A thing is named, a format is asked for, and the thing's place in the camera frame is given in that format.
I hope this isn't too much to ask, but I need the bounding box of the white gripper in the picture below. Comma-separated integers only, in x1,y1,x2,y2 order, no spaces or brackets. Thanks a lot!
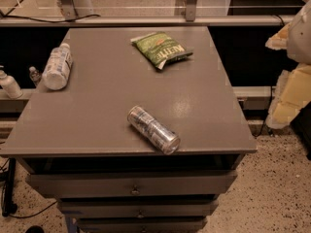
265,0,311,129

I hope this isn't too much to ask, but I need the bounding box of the green jalapeno chip bag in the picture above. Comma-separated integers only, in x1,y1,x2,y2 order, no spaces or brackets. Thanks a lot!
130,31,192,70

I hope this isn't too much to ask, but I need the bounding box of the clear blue plastic bottle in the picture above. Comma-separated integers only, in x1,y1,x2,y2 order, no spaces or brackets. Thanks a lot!
42,43,73,90

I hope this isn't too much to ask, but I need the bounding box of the small clear water bottle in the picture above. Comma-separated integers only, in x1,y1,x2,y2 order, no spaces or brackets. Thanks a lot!
29,66,42,86

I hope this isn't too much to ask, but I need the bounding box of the white spray bottle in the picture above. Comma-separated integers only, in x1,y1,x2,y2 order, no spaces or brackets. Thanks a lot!
0,67,23,99

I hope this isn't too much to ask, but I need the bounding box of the silver energy drink can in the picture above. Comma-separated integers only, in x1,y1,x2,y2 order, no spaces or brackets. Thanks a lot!
127,106,181,154

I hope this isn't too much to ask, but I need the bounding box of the grey drawer cabinet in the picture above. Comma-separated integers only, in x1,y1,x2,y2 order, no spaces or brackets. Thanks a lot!
1,27,256,233

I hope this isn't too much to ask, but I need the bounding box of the black stand leg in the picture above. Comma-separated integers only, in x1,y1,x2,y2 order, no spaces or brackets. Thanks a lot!
1,158,17,217

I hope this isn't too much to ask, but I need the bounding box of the black cable on rail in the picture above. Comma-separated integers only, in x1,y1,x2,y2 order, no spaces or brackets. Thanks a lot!
0,8,101,24

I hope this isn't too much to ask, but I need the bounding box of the metal rail frame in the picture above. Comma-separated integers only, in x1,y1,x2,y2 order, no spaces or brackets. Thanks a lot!
0,0,308,27

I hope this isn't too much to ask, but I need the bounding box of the black floor cable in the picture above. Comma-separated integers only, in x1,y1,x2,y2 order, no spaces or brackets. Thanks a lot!
0,139,58,219

